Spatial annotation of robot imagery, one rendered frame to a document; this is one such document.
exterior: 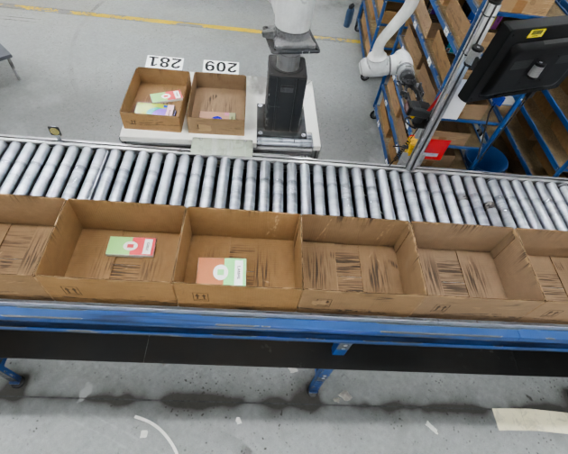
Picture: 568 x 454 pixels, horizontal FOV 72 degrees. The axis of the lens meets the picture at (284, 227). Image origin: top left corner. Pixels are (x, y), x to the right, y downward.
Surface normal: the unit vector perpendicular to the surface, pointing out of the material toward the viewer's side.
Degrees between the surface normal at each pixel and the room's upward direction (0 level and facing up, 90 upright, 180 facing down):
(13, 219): 89
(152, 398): 0
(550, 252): 89
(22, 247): 0
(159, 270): 1
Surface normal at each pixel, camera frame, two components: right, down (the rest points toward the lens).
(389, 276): 0.11, -0.58
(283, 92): 0.04, 0.81
